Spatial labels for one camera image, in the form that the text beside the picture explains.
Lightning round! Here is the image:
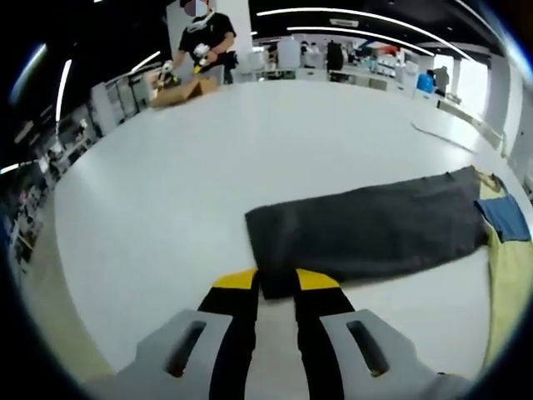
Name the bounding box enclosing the black hanging jacket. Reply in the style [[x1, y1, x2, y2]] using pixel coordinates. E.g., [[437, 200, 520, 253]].
[[326, 40, 345, 73]]

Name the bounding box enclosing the brown cardboard box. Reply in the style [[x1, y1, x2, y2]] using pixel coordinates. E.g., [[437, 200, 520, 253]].
[[148, 74, 220, 110]]

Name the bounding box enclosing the white cabinet row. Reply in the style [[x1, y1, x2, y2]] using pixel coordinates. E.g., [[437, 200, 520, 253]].
[[241, 66, 418, 91]]

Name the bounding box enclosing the yellow-green garment with dark sleeves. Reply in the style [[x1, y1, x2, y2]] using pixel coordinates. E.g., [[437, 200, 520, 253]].
[[244, 164, 533, 372]]

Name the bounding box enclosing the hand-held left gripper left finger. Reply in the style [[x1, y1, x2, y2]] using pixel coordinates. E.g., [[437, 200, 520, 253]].
[[135, 268, 261, 400]]

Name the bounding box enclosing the long ceiling light strip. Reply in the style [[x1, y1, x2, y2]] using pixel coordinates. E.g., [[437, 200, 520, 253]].
[[256, 7, 472, 60]]

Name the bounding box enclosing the narrow white square pillar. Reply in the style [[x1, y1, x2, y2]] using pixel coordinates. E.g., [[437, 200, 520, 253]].
[[485, 53, 511, 123]]

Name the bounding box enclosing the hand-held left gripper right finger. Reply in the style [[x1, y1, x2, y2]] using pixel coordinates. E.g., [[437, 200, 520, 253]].
[[293, 268, 418, 400]]

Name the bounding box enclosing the wide white square pillar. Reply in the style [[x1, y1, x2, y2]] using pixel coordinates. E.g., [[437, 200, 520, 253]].
[[166, 0, 253, 84]]

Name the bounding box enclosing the metal frame rack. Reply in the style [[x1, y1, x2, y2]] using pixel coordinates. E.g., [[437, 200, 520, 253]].
[[103, 72, 147, 127]]

